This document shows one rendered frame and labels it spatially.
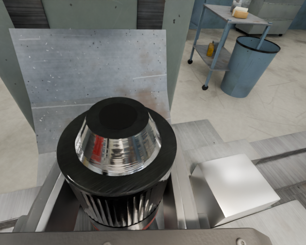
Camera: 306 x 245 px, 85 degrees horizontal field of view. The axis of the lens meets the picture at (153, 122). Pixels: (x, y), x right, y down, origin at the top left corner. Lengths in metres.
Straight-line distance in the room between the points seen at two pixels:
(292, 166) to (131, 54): 0.43
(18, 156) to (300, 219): 1.69
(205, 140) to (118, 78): 0.25
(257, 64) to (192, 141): 2.02
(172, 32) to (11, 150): 1.59
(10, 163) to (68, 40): 1.39
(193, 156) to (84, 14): 0.35
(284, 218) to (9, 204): 0.36
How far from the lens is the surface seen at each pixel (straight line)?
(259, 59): 2.24
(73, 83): 0.43
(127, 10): 0.43
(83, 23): 0.43
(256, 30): 5.32
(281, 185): 0.41
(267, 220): 0.22
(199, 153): 0.22
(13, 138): 1.88
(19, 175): 1.61
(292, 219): 0.24
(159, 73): 0.45
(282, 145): 0.49
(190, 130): 0.30
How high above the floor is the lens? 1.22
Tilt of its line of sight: 45 degrees down
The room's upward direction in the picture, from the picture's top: 7 degrees clockwise
